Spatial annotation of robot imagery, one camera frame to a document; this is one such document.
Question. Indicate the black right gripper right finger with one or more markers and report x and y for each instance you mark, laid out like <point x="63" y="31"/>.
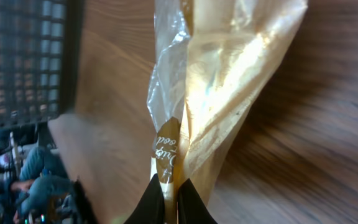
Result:
<point x="191" y="209"/>

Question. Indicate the beige granola bag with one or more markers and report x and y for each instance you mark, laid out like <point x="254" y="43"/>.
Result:
<point x="213" y="58"/>

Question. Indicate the seated person in jeans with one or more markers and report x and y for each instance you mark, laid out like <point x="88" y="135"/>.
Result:
<point x="42" y="177"/>

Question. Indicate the grey plastic mesh basket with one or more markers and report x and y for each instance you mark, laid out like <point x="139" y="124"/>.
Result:
<point x="39" y="52"/>

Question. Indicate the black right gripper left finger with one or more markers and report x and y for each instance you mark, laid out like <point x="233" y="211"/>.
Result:
<point x="151" y="207"/>

